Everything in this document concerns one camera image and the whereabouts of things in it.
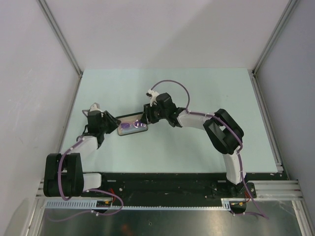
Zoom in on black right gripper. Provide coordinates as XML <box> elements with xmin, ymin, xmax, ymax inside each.
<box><xmin>139</xmin><ymin>102</ymin><xmax>168</xmax><ymax>125</ymax></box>

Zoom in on pink transparent sunglasses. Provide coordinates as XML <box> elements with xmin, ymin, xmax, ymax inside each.
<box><xmin>120</xmin><ymin>120</ymin><xmax>147</xmax><ymax>129</ymax></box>

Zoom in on dark green glasses case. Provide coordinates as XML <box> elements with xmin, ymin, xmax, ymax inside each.
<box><xmin>116</xmin><ymin>112</ymin><xmax>148</xmax><ymax>136</ymax></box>

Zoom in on light blue cleaning cloth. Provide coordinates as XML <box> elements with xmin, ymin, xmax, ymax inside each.
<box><xmin>120</xmin><ymin>129</ymin><xmax>146</xmax><ymax>136</ymax></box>

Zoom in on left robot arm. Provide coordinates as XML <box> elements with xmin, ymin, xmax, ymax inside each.
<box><xmin>43</xmin><ymin>110</ymin><xmax>121</xmax><ymax>201</ymax></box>

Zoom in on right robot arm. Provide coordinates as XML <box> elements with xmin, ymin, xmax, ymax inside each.
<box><xmin>141</xmin><ymin>90</ymin><xmax>246</xmax><ymax>197</ymax></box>

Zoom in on front aluminium crossbar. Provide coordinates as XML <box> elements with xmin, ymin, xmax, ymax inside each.
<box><xmin>35</xmin><ymin>180</ymin><xmax>302</xmax><ymax>200</ymax></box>

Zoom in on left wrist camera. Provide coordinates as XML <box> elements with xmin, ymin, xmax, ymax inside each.
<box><xmin>88</xmin><ymin>103</ymin><xmax>102</xmax><ymax>113</ymax></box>

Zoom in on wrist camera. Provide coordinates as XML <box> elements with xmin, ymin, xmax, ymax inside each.
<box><xmin>88</xmin><ymin>103</ymin><xmax>102</xmax><ymax>113</ymax></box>
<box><xmin>146</xmin><ymin>89</ymin><xmax>159</xmax><ymax>107</ymax></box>

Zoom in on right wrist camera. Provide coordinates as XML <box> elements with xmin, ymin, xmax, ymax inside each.
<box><xmin>146</xmin><ymin>89</ymin><xmax>159</xmax><ymax>107</ymax></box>

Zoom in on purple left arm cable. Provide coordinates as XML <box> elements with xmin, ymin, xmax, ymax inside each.
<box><xmin>46</xmin><ymin>109</ymin><xmax>125</xmax><ymax>222</ymax></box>

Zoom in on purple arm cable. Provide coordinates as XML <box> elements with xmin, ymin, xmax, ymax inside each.
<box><xmin>46</xmin><ymin>109</ymin><xmax>125</xmax><ymax>222</ymax></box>
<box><xmin>150</xmin><ymin>80</ymin><xmax>269</xmax><ymax>219</ymax></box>

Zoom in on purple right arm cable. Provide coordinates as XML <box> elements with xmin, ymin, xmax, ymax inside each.
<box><xmin>150</xmin><ymin>80</ymin><xmax>269</xmax><ymax>219</ymax></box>

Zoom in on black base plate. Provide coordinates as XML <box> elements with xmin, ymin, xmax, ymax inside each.
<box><xmin>81</xmin><ymin>172</ymin><xmax>287</xmax><ymax>207</ymax></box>

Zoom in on white slotted cable duct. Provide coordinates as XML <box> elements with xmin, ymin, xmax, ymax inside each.
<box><xmin>44</xmin><ymin>198</ymin><xmax>233</xmax><ymax>211</ymax></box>

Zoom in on left aluminium frame post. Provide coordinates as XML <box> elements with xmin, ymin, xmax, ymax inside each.
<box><xmin>36</xmin><ymin>0</ymin><xmax>83</xmax><ymax>78</ymax></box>

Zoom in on aluminium frame post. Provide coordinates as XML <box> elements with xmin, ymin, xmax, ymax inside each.
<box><xmin>252</xmin><ymin>0</ymin><xmax>300</xmax><ymax>75</ymax></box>
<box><xmin>36</xmin><ymin>0</ymin><xmax>83</xmax><ymax>78</ymax></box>

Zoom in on aluminium rail right edge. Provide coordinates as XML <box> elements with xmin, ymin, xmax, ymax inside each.
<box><xmin>248</xmin><ymin>70</ymin><xmax>285</xmax><ymax>173</ymax></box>

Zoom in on right aluminium frame post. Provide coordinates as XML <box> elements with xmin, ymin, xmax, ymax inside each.
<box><xmin>252</xmin><ymin>0</ymin><xmax>300</xmax><ymax>75</ymax></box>

